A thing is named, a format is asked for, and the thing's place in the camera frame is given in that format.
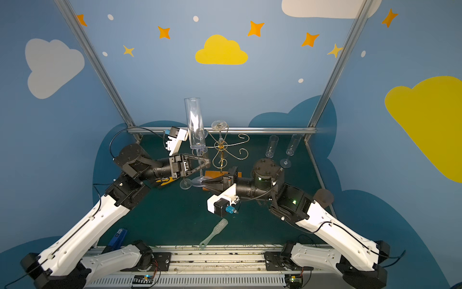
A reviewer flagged clear glass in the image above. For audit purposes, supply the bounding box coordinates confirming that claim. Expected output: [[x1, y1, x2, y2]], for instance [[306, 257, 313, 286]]
[[211, 120, 229, 140], [191, 128, 208, 155], [183, 97, 209, 188], [179, 178, 193, 190], [280, 134, 302, 169], [265, 135, 279, 158]]

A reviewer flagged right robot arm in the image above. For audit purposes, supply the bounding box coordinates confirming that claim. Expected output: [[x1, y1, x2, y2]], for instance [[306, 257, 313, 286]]
[[202, 158, 390, 289]]

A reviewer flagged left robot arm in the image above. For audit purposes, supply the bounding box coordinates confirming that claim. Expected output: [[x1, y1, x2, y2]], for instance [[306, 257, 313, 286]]
[[20, 143, 210, 289]]

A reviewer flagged orange wooden rack base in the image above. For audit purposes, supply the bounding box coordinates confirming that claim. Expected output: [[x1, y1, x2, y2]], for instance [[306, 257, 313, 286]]
[[205, 171, 229, 179]]

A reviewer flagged yellow work glove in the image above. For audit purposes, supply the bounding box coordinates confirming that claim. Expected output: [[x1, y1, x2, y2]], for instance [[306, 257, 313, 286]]
[[156, 177, 176, 186]]

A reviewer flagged clear glass top back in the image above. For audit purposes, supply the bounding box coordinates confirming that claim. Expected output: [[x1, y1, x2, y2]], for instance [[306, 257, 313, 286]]
[[211, 120, 229, 140]]

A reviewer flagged back horizontal aluminium bar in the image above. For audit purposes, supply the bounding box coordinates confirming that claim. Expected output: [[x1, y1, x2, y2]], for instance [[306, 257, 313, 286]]
[[128, 126, 316, 135]]

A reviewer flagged brown round disc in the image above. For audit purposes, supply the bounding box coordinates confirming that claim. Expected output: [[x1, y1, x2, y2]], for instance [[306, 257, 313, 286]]
[[314, 189, 334, 208]]

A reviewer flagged gold wire glass rack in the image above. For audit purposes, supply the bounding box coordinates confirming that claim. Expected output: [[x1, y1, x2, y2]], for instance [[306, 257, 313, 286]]
[[207, 131, 250, 172]]

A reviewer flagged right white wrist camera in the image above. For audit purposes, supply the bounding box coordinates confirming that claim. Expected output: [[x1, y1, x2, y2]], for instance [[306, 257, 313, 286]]
[[207, 184, 240, 217]]

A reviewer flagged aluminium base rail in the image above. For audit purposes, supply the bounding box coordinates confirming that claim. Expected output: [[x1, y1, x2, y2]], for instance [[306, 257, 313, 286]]
[[59, 245, 372, 289]]

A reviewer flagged left aluminium post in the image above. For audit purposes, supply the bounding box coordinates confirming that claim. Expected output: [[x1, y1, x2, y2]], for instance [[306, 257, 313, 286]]
[[54, 0, 137, 127]]

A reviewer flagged aluminium post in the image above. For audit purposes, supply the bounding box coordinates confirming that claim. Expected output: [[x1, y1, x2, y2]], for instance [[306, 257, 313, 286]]
[[308, 0, 374, 130], [54, 0, 137, 127]]

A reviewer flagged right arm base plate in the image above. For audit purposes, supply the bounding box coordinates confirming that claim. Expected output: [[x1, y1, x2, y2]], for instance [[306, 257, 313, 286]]
[[263, 251, 314, 271]]

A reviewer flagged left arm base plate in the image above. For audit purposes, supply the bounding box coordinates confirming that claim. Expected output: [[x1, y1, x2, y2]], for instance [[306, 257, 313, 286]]
[[148, 252, 172, 272]]

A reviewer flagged right aluminium post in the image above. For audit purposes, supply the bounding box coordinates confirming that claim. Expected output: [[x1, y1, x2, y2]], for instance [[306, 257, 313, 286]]
[[308, 0, 374, 130]]

